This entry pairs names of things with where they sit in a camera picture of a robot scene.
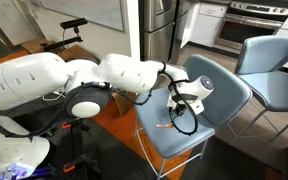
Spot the stainless steel oven range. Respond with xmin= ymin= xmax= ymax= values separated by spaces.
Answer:
xmin=213 ymin=1 xmax=288 ymax=52

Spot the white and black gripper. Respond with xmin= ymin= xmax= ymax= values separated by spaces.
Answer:
xmin=166 ymin=93 xmax=206 ymax=118

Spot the black robot stand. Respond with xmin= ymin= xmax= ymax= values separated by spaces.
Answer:
xmin=2 ymin=96 xmax=118 ymax=180

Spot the stainless steel refrigerator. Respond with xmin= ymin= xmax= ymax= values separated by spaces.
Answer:
xmin=138 ymin=0 xmax=192 ymax=65

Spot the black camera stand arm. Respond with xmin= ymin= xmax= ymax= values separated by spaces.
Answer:
xmin=39 ymin=27 xmax=85 ymax=53

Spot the thin orange stick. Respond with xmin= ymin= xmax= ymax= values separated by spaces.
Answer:
xmin=155 ymin=123 xmax=176 ymax=129

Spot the wall whiteboard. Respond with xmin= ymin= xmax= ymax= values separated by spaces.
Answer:
xmin=27 ymin=0 xmax=125 ymax=33

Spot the black clamp with orange handle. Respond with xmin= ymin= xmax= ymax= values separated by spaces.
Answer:
xmin=62 ymin=152 xmax=102 ymax=175
xmin=61 ymin=117 xmax=92 ymax=132

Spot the blue chair with metal legs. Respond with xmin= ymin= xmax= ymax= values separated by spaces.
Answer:
xmin=234 ymin=34 xmax=288 ymax=143
xmin=134 ymin=54 xmax=254 ymax=180

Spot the thin white cable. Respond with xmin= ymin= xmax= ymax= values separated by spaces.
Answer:
xmin=41 ymin=90 xmax=67 ymax=102

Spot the dark grey carpet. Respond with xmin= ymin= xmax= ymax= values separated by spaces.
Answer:
xmin=80 ymin=128 xmax=285 ymax=180

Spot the purple lit control box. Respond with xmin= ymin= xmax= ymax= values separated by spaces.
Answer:
xmin=0 ymin=162 xmax=56 ymax=180

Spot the black camera bar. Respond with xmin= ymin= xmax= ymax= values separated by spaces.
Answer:
xmin=59 ymin=17 xmax=89 ymax=31

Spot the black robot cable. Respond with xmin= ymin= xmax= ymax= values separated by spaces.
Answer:
xmin=0 ymin=61 xmax=199 ymax=143

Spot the brown wooden desk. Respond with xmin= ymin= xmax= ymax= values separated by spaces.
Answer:
xmin=19 ymin=37 xmax=101 ymax=65

